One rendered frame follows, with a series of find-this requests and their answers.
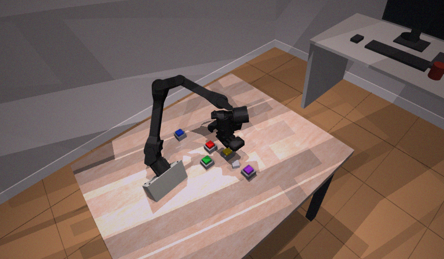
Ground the blue button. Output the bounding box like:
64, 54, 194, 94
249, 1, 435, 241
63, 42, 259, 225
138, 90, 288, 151
173, 129, 187, 141

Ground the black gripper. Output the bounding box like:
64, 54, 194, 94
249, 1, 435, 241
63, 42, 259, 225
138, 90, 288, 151
207, 120, 245, 152

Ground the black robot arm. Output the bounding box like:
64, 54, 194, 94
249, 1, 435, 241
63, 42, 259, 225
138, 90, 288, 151
144, 75, 249, 177

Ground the yellow button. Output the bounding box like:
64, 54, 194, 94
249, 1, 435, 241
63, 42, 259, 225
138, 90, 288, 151
220, 148, 235, 161

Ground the green button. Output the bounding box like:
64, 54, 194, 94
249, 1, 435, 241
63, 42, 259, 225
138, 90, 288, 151
200, 155, 215, 170

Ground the purple button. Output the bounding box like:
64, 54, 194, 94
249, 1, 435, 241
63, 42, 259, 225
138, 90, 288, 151
241, 165, 257, 180

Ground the red button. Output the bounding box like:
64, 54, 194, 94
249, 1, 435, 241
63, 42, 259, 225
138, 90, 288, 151
204, 140, 217, 154

